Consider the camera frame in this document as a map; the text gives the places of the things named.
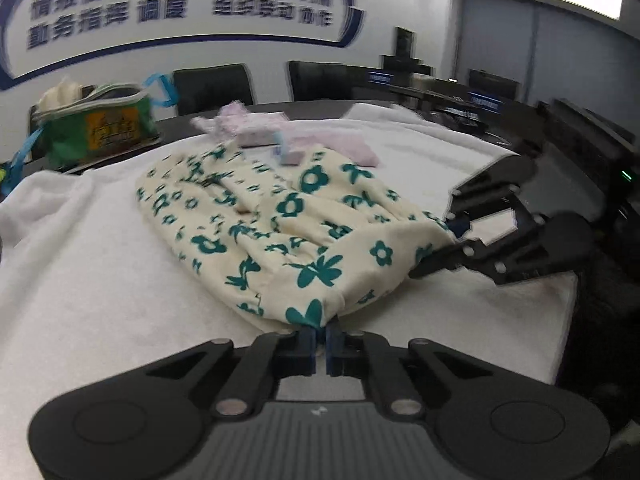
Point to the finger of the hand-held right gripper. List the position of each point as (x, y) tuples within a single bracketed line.
[(450, 260), (495, 175)]

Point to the cream teal floral garment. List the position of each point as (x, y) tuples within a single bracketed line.
[(280, 240)]

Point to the white towel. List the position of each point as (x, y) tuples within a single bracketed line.
[(100, 310)]

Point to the black monitor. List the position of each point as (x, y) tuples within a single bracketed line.
[(405, 52), (492, 84)]

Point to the cream cloth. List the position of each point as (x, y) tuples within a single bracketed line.
[(60, 94)]

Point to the yellow-green small object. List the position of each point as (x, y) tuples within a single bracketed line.
[(4, 180)]

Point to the blue wall lettering sign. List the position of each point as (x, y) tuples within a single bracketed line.
[(175, 5)]

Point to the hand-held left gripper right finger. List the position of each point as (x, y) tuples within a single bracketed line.
[(335, 347)]

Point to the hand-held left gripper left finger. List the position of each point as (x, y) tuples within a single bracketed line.
[(307, 347)]

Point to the plain pink garment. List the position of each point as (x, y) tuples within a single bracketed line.
[(340, 142)]

